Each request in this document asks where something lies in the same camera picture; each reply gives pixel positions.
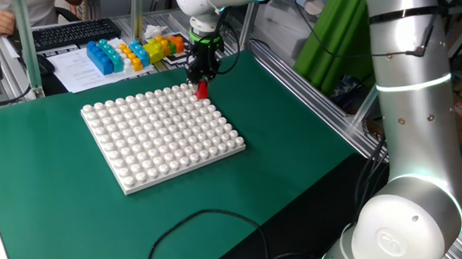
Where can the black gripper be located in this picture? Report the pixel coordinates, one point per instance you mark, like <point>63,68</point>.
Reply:
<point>206,58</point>

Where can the red single-stud block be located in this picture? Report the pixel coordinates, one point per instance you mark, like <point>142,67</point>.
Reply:
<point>202,91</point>

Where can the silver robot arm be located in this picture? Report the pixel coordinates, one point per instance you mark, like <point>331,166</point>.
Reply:
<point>410,118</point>

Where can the person's bare hand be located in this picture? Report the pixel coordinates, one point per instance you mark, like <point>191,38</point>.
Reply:
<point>3,23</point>

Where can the black-white marker board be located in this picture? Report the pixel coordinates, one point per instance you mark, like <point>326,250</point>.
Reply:
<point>179,58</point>

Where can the small green block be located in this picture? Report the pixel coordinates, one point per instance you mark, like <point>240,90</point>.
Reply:
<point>172,49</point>

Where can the wide orange block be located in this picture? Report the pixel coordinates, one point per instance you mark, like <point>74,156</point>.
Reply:
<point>179,44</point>

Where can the slim orange block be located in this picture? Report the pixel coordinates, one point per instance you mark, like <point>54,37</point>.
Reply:
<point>165,48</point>

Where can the yellow block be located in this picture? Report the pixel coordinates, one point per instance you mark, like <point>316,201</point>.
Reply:
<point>155,52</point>

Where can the light blue block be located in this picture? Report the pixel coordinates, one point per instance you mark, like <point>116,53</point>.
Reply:
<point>144,58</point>

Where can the yellow-orange studded block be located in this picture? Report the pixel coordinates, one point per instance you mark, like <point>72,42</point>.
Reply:
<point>136,65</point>

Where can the white studded baseplate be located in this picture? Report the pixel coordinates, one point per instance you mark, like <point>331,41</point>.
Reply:
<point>161,136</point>

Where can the white crumpled tissue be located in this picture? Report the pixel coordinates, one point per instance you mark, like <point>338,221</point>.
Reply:
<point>154,31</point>

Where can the long teal block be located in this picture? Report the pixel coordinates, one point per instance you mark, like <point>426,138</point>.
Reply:
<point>117,64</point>

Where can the long dark blue block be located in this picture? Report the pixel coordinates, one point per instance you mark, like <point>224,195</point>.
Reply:
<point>103,65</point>

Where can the white printed paper sheets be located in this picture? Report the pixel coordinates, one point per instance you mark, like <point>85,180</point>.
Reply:
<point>74,74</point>

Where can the black keyboard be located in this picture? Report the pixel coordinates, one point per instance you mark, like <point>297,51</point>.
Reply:
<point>70,34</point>

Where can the green cloth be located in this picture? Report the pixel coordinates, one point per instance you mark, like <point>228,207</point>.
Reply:
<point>336,43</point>

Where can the black computer mouse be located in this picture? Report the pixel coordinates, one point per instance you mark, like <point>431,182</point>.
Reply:
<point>45,65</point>

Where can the person in white shirt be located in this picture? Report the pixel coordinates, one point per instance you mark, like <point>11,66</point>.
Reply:
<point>34,9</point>

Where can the green table mat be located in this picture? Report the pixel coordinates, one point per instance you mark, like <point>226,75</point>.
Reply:
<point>63,215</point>

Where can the aluminium frame post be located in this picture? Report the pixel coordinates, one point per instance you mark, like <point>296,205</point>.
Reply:
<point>26,44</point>
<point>137,16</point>

